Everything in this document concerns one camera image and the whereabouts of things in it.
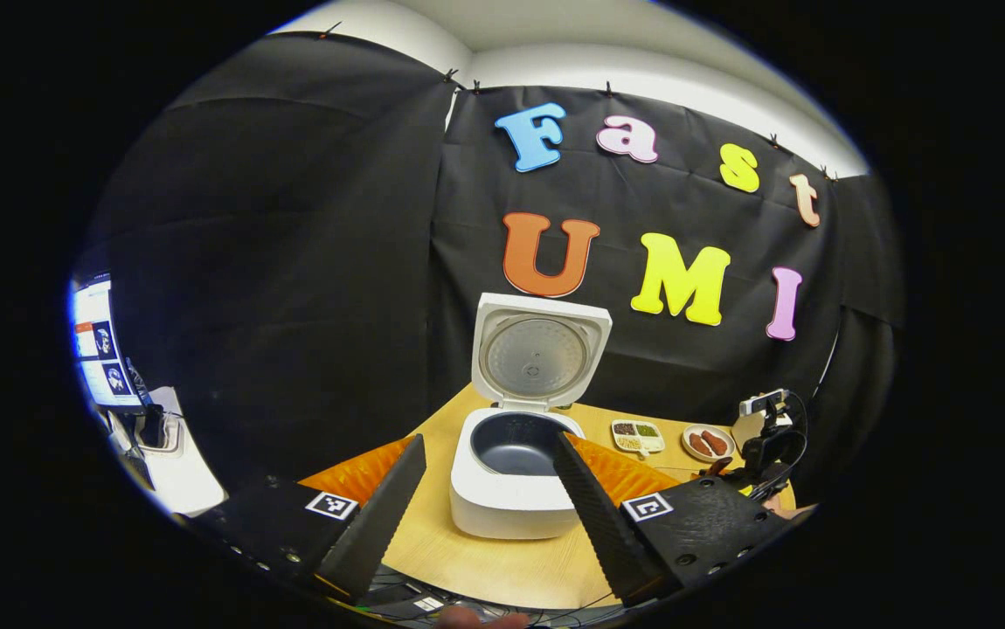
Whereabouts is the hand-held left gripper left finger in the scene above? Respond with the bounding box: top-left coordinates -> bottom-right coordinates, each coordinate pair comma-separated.
192,434 -> 427,604

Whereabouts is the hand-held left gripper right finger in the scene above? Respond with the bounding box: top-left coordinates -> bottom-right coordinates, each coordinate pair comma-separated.
552,430 -> 805,608

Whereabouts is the white rice cooker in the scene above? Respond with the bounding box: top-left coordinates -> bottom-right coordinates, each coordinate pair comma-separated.
450,293 -> 614,540

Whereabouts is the white round plate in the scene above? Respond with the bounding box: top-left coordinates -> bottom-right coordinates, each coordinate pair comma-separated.
682,425 -> 737,464

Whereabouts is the white divided dish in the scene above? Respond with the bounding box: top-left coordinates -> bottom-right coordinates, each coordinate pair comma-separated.
611,419 -> 667,459

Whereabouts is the white desk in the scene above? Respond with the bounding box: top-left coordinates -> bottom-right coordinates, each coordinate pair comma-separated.
114,387 -> 228,516

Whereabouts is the dark desktop device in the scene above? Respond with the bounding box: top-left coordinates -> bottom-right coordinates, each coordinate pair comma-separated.
131,404 -> 184,455

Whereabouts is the black backdrop cloth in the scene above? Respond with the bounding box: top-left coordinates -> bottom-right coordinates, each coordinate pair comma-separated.
83,31 -> 905,508

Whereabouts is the computer monitor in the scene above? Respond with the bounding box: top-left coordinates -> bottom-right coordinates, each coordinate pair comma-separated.
73,280 -> 143,411

